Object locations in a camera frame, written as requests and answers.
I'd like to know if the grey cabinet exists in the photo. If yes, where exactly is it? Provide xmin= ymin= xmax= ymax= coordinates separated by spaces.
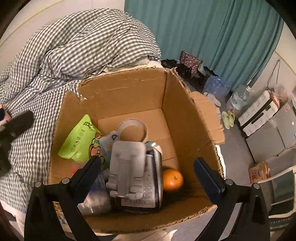
xmin=245 ymin=100 xmax=296 ymax=163

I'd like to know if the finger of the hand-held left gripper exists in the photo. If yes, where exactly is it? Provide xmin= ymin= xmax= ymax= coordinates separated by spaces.
xmin=6 ymin=111 xmax=35 ymax=137

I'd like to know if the clear water bottle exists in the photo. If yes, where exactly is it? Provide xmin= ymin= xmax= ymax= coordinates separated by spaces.
xmin=77 ymin=171 xmax=112 ymax=216

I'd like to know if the beige tape roll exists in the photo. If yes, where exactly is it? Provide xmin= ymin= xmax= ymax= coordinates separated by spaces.
xmin=116 ymin=119 xmax=148 ymax=142

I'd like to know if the large water jug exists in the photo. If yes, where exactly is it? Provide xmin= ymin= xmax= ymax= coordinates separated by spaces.
xmin=225 ymin=85 xmax=253 ymax=110

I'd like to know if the white cloth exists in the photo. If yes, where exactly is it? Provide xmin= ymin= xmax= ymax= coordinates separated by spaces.
xmin=113 ymin=228 xmax=178 ymax=241

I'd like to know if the pack of water bottles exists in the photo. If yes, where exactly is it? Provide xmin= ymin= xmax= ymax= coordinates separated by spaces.
xmin=203 ymin=75 xmax=232 ymax=96

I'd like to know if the grey checked duvet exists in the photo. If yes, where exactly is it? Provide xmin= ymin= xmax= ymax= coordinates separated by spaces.
xmin=0 ymin=8 xmax=162 ymax=102

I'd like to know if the clear snack bag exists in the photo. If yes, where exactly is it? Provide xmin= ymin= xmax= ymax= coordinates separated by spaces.
xmin=269 ymin=85 xmax=288 ymax=105

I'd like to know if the tissue paper pack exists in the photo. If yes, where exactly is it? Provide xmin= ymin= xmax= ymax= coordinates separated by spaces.
xmin=120 ymin=148 xmax=164 ymax=213

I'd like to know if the teal curtain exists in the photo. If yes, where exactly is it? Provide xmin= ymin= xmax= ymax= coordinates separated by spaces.
xmin=125 ymin=0 xmax=285 ymax=91

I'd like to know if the patterned bag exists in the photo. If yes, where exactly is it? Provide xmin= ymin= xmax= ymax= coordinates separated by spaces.
xmin=180 ymin=51 xmax=204 ymax=75

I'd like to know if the orange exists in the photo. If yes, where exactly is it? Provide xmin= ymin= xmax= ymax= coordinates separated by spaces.
xmin=162 ymin=169 xmax=184 ymax=192

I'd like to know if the white slipper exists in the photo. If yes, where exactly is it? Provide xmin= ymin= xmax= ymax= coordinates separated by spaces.
xmin=203 ymin=92 xmax=222 ymax=107

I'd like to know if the green wet wipes pack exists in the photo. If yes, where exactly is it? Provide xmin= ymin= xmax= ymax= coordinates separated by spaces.
xmin=58 ymin=114 xmax=103 ymax=163

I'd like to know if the dark clothes pile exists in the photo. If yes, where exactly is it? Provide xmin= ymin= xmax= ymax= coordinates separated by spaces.
xmin=161 ymin=59 xmax=219 ymax=92

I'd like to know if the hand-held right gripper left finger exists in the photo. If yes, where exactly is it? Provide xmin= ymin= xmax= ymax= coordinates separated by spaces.
xmin=24 ymin=155 xmax=102 ymax=241

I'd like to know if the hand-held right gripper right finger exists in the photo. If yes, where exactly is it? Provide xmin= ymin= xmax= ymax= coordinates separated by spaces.
xmin=194 ymin=158 xmax=271 ymax=241

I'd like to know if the white chair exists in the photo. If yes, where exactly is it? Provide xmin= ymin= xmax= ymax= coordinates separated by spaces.
xmin=257 ymin=166 xmax=296 ymax=232

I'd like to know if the white phone stand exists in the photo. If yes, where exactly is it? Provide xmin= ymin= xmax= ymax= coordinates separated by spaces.
xmin=106 ymin=140 xmax=147 ymax=200

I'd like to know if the small printed cardboard box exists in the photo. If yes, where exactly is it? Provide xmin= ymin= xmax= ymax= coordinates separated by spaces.
xmin=248 ymin=162 xmax=270 ymax=184

